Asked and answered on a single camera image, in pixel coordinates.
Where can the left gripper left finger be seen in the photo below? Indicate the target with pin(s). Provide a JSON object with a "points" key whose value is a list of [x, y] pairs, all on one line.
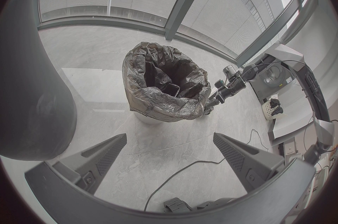
{"points": [[100, 159]]}

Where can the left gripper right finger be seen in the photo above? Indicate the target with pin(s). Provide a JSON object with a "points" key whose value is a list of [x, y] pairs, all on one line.
{"points": [[243, 159]]}

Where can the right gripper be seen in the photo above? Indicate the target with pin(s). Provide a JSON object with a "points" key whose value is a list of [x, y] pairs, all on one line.
{"points": [[225, 93]]}

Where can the black plastic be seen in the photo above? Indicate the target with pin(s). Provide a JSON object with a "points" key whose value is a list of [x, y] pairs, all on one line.
{"points": [[207, 112]]}

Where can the black plastic bag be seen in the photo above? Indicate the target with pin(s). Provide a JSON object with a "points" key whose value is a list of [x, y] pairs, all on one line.
{"points": [[163, 104]]}

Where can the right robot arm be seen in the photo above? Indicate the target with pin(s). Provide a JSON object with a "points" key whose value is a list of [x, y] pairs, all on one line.
{"points": [[314, 91]]}

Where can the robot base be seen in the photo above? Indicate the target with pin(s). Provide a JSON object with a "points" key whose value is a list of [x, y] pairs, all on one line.
{"points": [[177, 204]]}

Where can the white trash bin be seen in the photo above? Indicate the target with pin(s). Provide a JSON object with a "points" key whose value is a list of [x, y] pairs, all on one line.
{"points": [[147, 118]]}

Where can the white perforated basket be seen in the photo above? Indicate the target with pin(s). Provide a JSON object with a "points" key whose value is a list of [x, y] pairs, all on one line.
{"points": [[270, 113]]}

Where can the white small table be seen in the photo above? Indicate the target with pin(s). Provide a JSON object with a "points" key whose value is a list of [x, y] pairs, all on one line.
{"points": [[290, 128]]}

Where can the black garment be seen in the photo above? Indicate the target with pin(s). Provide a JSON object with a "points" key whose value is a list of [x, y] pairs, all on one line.
{"points": [[276, 107]]}

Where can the grey washing machine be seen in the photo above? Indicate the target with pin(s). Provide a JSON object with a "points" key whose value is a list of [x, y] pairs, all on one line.
{"points": [[274, 78]]}

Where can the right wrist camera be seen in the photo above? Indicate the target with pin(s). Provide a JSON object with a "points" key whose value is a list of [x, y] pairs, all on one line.
{"points": [[219, 84]]}

